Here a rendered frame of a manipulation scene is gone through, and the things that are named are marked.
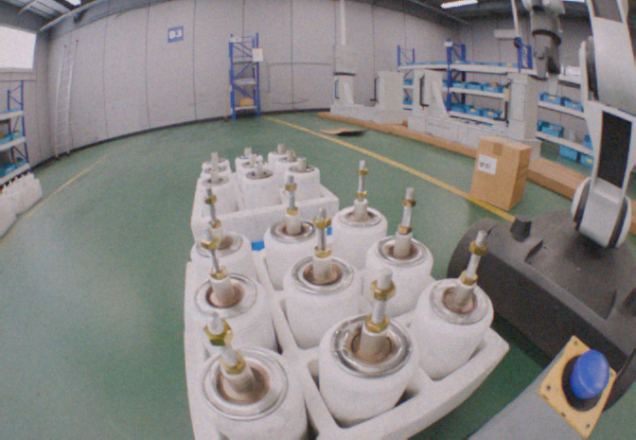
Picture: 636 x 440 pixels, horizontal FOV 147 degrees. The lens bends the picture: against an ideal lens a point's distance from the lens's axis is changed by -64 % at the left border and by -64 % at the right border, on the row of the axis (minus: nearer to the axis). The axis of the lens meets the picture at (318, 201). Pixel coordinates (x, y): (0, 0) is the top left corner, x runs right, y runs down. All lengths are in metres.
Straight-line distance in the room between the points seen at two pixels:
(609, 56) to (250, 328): 0.72
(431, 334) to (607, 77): 0.55
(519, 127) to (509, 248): 1.79
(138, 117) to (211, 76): 2.01
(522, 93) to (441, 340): 2.13
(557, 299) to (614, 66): 0.45
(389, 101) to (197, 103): 4.42
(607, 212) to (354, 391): 0.63
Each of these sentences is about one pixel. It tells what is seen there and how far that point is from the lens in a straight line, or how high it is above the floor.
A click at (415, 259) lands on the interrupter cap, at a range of 0.36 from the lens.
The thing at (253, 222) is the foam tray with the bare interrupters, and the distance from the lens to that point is 0.66.
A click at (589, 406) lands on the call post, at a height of 0.31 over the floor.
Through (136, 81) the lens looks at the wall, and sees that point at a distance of 6.78.
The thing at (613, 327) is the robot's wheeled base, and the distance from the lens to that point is 0.56.
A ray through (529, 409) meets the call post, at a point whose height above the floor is 0.30.
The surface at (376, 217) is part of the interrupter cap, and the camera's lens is 0.45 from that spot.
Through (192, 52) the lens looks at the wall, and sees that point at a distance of 6.59.
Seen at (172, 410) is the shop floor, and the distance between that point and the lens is 0.54.
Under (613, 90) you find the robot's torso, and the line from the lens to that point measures 0.60.
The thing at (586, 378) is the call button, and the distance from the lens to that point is 0.20.
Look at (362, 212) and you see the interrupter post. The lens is 0.44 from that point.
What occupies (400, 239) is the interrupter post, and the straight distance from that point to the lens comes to 0.35.
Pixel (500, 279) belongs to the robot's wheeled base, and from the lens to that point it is 0.59.
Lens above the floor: 0.45
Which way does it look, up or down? 23 degrees down
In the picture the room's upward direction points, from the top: 1 degrees counter-clockwise
